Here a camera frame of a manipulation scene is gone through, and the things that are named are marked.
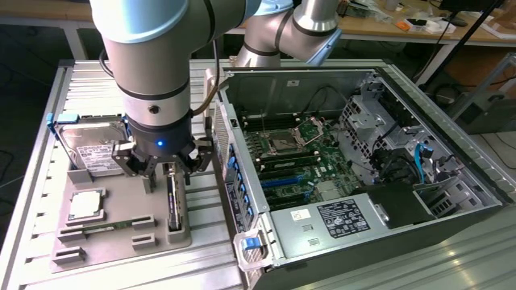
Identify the white and orange desk object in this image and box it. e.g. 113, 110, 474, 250
397, 16, 456, 34

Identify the CPU socket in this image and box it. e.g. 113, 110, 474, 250
268, 129, 298, 153

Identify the black expansion slot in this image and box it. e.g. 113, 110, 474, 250
266, 192, 309, 210

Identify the black monitor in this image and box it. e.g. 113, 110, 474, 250
437, 0, 505, 11

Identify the black looped wire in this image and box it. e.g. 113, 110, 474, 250
301, 86, 348, 113

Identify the green RAM stick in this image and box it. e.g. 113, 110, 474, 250
82, 222, 133, 233

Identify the silver CPU chip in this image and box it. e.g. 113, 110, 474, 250
68, 192, 101, 220

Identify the hard disk in blue caddy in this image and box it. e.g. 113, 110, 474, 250
46, 111, 133, 178

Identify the metal socket cover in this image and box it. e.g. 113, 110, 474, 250
292, 117, 325, 144

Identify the black wire bundle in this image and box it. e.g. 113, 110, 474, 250
368, 147, 418, 185

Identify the black equipment box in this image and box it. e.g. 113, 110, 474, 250
457, 93, 516, 135

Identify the silver chipset heatsink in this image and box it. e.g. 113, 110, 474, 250
314, 182, 340, 201

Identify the grey slotted disk bay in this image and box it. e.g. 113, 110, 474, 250
413, 178, 476, 218

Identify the black plastic shroud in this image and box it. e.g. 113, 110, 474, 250
349, 184, 437, 230

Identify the grey power supply unit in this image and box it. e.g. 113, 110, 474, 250
268, 193, 390, 263

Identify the blue data wire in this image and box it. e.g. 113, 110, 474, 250
413, 141, 434, 185

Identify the Nvidia graphics card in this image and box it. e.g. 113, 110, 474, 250
160, 161, 186, 234

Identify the grey plastic parts rack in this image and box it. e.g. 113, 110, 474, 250
46, 165, 193, 274

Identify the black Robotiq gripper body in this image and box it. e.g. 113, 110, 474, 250
126, 115, 197, 166

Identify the blue expansion slot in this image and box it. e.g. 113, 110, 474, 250
260, 176, 302, 189

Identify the green motherboard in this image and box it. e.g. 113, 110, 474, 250
240, 114, 357, 212

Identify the black RAM stick with label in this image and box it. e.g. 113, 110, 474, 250
258, 155, 320, 170

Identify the black open PC case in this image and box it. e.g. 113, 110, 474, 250
202, 65, 505, 290

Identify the wooden desk with white frame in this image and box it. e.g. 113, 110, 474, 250
0, 0, 516, 85

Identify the black stand pole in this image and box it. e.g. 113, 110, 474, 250
410, 0, 505, 85

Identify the silver perforated disk bay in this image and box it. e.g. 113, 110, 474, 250
340, 95, 404, 158

